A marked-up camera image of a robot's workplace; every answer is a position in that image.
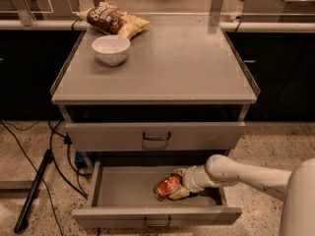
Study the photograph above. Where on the grey right post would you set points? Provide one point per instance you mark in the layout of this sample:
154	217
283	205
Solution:
215	12

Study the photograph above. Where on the brown chip bag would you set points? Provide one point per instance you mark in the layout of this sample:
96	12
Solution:
110	19

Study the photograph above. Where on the grey open middle drawer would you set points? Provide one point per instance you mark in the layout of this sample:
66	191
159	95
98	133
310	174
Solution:
121	196

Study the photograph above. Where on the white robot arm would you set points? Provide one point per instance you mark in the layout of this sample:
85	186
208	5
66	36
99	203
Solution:
295	188

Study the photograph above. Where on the black bar on floor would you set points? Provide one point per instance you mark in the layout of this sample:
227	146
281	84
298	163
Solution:
22	222

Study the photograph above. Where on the black drawer handle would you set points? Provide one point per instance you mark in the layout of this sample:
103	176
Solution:
164	138
157	223

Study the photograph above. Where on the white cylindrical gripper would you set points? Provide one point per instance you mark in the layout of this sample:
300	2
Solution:
189	180

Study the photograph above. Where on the black top drawer handle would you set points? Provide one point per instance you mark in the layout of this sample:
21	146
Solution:
164	138

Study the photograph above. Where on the grey top drawer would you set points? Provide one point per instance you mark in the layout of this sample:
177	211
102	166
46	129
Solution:
128	136

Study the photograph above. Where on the red coke can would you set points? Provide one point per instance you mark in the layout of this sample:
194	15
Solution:
165	187

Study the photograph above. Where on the white horizontal rail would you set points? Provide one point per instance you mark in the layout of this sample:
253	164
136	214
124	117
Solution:
233	26

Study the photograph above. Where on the black middle drawer handle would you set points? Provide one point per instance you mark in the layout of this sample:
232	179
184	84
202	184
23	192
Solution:
157	223

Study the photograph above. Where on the grey drawer cabinet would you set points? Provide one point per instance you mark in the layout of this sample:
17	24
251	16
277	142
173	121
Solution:
180	70

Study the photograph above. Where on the blue object under cabinet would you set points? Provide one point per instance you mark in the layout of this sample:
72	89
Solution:
79	160

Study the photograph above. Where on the grey left post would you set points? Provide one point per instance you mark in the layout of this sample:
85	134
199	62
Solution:
24	13

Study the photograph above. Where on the white ceramic bowl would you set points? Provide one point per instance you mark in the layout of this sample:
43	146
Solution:
111	49

